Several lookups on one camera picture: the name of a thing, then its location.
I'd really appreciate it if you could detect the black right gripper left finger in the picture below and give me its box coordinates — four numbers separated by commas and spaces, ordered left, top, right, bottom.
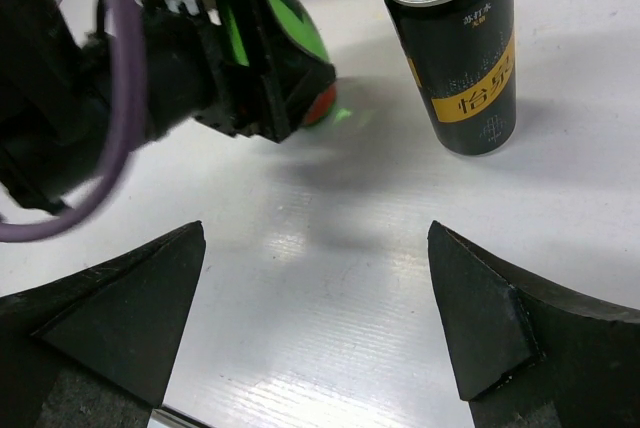
1, 221, 205, 427

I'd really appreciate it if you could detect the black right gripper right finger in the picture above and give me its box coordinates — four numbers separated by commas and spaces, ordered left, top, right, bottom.
428, 222, 639, 427

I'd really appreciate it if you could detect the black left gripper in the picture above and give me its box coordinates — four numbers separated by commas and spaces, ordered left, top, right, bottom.
74, 0, 336, 143

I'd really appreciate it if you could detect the green bottle gold cap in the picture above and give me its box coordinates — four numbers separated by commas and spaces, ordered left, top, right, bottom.
215, 0, 337, 142

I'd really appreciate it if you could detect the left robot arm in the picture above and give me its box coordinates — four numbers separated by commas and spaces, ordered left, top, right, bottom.
1, 0, 336, 215

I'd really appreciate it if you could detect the black yellow can right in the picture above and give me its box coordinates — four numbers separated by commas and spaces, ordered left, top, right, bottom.
384, 0, 517, 156

